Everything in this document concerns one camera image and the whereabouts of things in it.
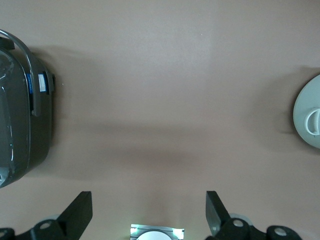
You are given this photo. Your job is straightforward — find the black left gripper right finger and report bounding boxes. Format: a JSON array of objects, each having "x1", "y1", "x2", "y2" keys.
[{"x1": 205, "y1": 191, "x2": 302, "y2": 240}]

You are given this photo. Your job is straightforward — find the black rice cooker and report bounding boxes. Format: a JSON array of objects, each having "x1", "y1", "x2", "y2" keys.
[{"x1": 0, "y1": 28, "x2": 56, "y2": 189}]

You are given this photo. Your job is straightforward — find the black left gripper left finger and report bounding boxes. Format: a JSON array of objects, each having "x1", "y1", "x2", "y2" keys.
[{"x1": 0, "y1": 191, "x2": 94, "y2": 240}]

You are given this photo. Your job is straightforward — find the glass pot lid with knob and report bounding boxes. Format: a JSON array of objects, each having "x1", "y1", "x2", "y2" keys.
[{"x1": 292, "y1": 74, "x2": 320, "y2": 151}]

